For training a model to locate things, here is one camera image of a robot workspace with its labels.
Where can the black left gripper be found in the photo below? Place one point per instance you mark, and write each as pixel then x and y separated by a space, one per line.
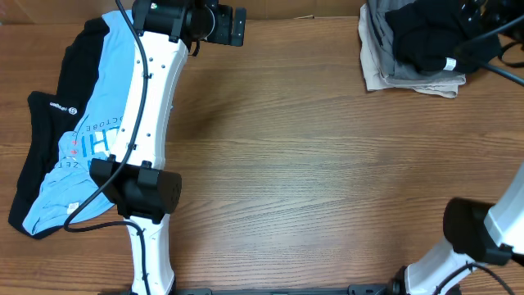
pixel 222 35

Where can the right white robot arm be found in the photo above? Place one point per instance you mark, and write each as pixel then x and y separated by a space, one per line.
pixel 476 234

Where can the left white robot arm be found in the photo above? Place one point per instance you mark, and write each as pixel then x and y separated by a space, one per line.
pixel 133 177

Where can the beige folded garment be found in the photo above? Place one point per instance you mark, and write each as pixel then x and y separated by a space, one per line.
pixel 372 73

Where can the grey folded shorts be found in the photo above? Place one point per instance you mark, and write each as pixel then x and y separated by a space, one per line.
pixel 383 38

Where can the black logo t-shirt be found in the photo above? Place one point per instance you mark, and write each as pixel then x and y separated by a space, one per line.
pixel 53 114

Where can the light blue printed t-shirt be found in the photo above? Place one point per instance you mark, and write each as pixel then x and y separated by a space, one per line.
pixel 69 184

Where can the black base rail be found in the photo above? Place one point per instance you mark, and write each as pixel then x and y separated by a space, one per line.
pixel 307 290

